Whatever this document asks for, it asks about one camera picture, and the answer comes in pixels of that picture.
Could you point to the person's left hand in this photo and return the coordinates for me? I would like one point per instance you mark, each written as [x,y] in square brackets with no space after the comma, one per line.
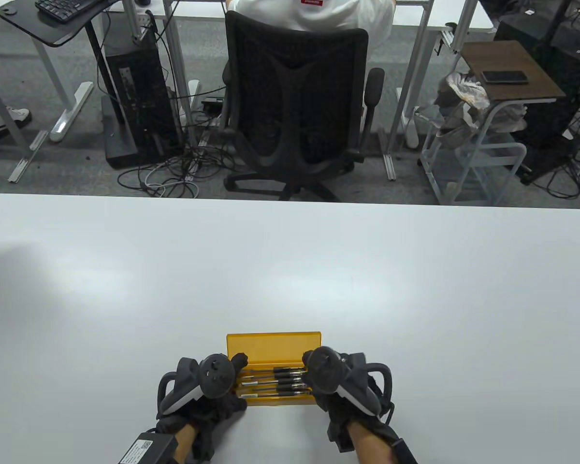
[212,413]

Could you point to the person's right hand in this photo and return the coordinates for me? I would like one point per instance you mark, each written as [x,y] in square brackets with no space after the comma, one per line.
[340,415]

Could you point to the dark grey hand controller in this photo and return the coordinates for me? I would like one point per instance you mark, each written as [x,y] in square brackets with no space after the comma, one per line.
[217,376]
[324,369]

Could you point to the orange plastic pen case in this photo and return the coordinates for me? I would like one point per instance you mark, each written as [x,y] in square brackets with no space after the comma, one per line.
[270,348]

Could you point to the person's left forearm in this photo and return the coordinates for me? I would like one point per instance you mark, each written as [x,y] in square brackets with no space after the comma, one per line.
[183,447]

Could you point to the person's right forearm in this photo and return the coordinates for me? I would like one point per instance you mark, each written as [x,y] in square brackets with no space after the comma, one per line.
[369,447]

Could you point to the white metal cart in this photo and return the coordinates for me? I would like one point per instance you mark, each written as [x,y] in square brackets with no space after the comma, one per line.
[493,146]

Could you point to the black mesh office chair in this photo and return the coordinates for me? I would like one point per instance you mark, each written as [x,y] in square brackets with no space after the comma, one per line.
[295,96]

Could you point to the black computer tower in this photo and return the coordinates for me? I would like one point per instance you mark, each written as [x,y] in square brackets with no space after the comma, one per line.
[140,87]

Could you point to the white cloth bundle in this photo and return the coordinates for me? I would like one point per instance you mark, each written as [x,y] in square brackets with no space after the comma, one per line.
[510,118]

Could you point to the crumpled grey plastic bag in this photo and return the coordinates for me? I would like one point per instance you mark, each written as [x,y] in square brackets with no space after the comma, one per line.
[464,89]

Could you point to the white desk with metal legs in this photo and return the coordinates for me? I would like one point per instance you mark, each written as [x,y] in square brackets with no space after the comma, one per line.
[176,58]

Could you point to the black equipment case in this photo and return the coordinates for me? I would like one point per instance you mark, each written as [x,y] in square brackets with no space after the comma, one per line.
[551,116]

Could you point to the black smartphone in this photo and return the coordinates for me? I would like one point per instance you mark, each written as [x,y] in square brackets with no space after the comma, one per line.
[505,77]

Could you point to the brown wooden side table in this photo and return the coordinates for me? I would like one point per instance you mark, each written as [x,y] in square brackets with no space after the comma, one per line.
[512,58]

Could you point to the black desk with white legs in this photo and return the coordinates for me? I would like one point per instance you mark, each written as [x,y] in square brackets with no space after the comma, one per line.
[53,31]

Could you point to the black keyboard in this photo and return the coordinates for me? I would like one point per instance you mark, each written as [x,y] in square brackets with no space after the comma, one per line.
[63,8]

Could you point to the right wrist camera unit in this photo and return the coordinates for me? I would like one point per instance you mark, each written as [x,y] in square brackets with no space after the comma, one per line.
[403,454]

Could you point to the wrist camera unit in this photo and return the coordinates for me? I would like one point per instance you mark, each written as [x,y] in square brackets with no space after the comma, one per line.
[403,454]
[145,449]

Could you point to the left wrist camera unit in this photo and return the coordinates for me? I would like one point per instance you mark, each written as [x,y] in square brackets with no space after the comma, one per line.
[145,449]

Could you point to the white desk with floor rail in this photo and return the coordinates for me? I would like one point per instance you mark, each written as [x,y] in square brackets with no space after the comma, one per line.
[28,157]

